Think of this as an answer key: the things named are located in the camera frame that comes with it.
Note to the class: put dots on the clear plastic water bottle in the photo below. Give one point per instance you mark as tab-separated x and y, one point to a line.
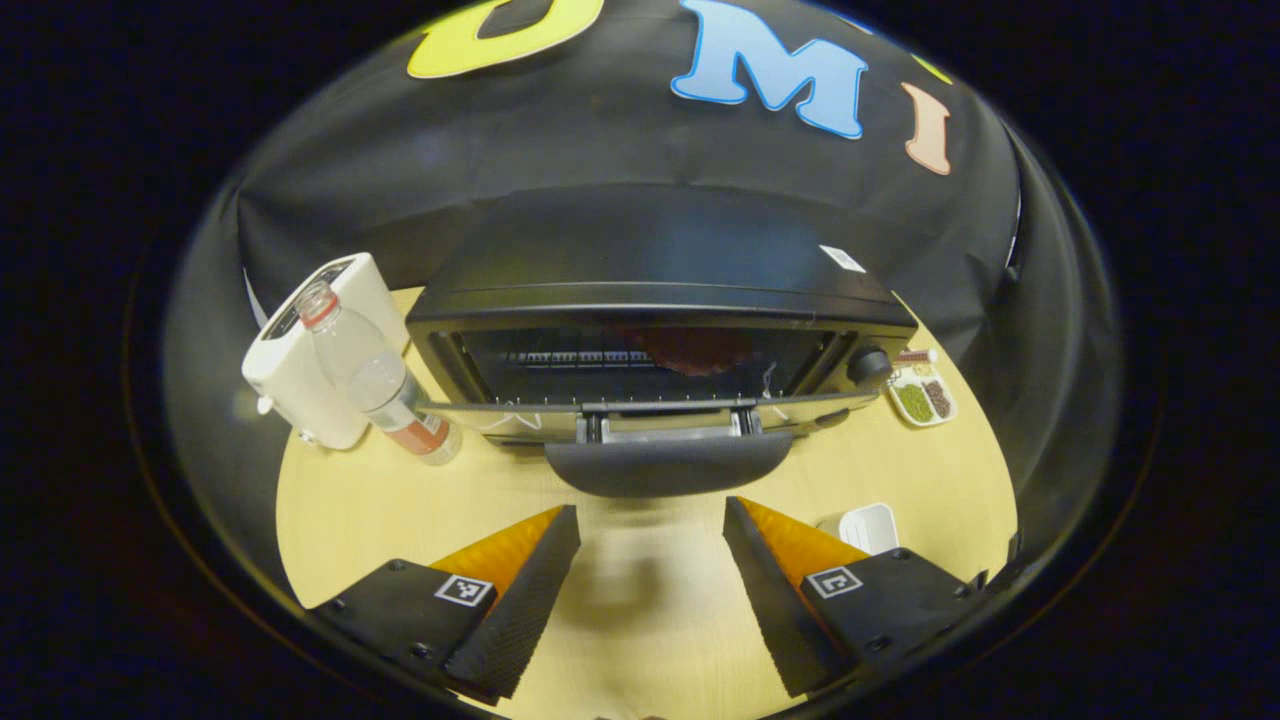
375	375

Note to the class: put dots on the black electric oven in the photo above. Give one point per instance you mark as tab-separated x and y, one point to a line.
650	240

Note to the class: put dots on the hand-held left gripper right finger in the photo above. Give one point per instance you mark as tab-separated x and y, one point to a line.
780	610

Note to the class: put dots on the white toaster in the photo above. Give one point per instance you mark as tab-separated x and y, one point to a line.
300	390

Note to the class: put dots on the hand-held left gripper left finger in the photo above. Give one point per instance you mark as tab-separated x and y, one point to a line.
520	620

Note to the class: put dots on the small white dish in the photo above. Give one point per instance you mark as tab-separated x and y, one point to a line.
870	525

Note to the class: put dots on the divided dish with beans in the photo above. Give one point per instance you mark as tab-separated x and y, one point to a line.
922	400

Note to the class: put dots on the black backdrop cloth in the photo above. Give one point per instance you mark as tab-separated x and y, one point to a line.
600	150

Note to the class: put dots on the small red white stick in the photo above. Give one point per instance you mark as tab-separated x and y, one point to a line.
915	356

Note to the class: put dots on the red meat slice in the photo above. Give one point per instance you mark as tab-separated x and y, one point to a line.
695	348

